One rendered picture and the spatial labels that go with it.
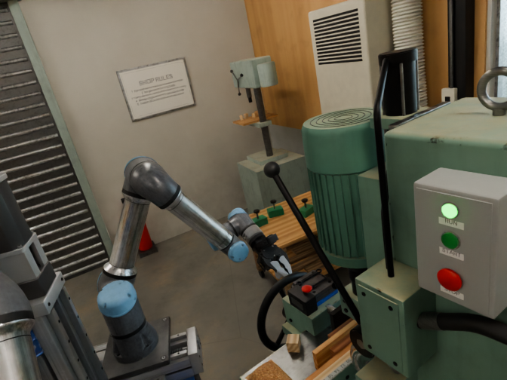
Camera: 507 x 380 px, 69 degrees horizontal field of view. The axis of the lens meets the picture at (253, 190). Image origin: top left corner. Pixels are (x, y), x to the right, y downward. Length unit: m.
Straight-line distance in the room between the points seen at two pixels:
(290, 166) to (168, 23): 1.72
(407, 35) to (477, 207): 1.85
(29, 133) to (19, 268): 2.72
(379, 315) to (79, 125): 3.28
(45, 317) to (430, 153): 0.85
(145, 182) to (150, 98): 2.54
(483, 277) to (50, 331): 0.87
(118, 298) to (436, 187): 1.02
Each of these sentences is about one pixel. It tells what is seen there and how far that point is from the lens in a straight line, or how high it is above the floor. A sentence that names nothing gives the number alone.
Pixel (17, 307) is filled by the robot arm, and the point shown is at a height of 1.38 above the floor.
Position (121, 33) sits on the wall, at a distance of 3.69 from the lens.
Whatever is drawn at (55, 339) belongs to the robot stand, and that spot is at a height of 1.15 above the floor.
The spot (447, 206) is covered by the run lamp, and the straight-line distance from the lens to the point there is 0.48.
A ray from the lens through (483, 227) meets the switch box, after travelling 0.48.
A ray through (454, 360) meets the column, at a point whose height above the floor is 1.15.
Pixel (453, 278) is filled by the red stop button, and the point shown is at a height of 1.37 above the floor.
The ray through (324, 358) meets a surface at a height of 0.93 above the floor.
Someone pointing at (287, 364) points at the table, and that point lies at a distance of 1.07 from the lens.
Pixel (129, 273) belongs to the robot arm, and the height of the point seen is 1.04.
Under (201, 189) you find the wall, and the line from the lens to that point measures 3.95.
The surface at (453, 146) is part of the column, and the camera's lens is 0.53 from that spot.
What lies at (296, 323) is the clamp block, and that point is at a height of 0.90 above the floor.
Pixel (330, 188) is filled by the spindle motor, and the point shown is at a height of 1.38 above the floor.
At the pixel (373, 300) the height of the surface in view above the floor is 1.28.
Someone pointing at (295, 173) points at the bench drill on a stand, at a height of 0.58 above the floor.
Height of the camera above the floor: 1.68
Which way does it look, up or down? 21 degrees down
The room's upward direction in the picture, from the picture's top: 12 degrees counter-clockwise
